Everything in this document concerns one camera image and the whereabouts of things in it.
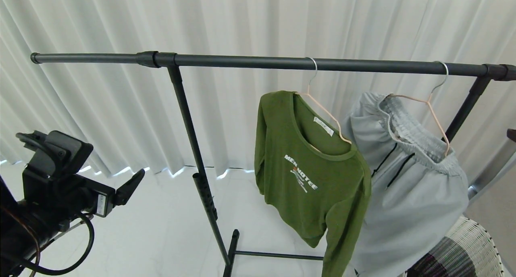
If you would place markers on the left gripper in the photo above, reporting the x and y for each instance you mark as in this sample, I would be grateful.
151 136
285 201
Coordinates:
96 200

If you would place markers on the green sleeveless shirt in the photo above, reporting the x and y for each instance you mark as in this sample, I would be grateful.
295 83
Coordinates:
310 204

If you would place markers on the pink clothes hanger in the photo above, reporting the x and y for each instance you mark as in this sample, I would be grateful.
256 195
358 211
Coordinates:
326 113
435 115

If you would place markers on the pale grey garment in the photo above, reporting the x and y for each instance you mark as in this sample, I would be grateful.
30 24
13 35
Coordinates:
411 204

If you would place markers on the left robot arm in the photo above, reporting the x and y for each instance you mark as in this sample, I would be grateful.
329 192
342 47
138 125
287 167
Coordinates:
20 236

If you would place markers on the black clothes rack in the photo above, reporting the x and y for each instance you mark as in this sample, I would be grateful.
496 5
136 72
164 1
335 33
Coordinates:
242 62

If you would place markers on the white laundry basket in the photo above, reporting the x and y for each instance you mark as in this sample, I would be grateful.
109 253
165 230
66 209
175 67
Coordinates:
475 244

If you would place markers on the white curtain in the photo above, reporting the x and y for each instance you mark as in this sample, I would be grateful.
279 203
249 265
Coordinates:
121 115

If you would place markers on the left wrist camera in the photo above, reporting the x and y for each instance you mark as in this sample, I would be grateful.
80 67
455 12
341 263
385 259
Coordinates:
64 156

